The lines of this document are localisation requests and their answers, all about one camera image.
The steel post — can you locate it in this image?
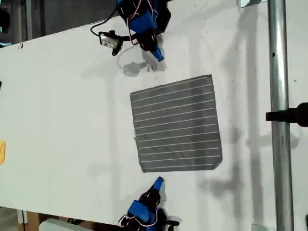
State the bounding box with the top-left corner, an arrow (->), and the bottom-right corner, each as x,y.
267,0 -> 295,231

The black silver camera box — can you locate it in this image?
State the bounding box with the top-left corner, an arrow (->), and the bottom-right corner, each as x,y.
98,30 -> 124,56

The yellow object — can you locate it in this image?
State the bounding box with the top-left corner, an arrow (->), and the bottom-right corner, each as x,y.
0,141 -> 6,166

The wooden table leg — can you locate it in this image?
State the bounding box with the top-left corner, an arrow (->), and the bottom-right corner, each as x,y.
23,211 -> 40,231

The red white servo wire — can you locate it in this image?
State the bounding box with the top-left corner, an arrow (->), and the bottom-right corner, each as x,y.
118,206 -> 159,228
127,0 -> 158,45

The white box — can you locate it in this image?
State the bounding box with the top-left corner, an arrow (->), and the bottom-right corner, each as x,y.
38,218 -> 94,231

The grey white-striped towel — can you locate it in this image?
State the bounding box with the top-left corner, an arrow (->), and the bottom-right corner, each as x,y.
129,74 -> 223,173

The black clamp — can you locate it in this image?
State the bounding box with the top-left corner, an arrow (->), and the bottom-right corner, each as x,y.
265,102 -> 308,128

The black camera cable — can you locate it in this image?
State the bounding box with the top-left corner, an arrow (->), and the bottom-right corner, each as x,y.
90,4 -> 121,37

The black camera stalk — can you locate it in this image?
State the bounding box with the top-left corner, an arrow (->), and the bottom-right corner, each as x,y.
117,33 -> 141,45

